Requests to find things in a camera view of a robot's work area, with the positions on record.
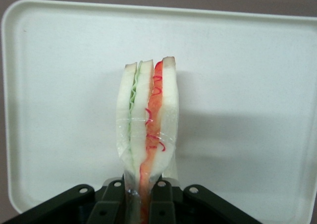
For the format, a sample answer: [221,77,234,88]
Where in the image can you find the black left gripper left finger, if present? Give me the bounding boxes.
[7,175,126,224]

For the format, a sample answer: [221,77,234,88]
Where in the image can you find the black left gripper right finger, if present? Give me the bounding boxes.
[148,176,260,224]

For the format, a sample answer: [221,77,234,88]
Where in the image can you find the triangular sandwich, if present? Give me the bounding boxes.
[115,56,179,224]

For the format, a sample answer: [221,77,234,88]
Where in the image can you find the cream rectangular plastic tray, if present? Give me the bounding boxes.
[0,0,317,224]

